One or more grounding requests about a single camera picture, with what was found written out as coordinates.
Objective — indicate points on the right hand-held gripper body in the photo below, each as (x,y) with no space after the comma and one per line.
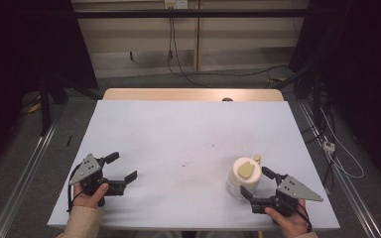
(294,190)

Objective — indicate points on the glass jar with cream lid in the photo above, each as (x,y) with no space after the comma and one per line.
(244,172)

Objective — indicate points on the white board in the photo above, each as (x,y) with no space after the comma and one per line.
(185,139)

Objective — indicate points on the light wooden strip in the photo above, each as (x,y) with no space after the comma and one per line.
(197,36)

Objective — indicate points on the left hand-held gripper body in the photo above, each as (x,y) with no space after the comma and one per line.
(86,168)

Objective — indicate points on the white wall socket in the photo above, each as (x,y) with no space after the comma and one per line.
(176,3)

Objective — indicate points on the black horizontal bar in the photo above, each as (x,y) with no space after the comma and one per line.
(191,13)

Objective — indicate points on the black curtain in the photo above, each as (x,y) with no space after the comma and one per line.
(360,59)
(23,49)

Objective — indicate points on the black metal stand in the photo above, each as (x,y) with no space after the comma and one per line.
(45,105)

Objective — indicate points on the person's left hand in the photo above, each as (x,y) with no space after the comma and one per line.
(86,200)

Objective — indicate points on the small dark round object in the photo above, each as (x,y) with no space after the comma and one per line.
(227,99)

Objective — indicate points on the metal floor rail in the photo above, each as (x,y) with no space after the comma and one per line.
(350,195)
(23,175)

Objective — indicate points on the wooden table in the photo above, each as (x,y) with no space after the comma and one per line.
(178,94)

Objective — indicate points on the person's right hand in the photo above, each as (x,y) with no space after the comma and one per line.
(292,224)

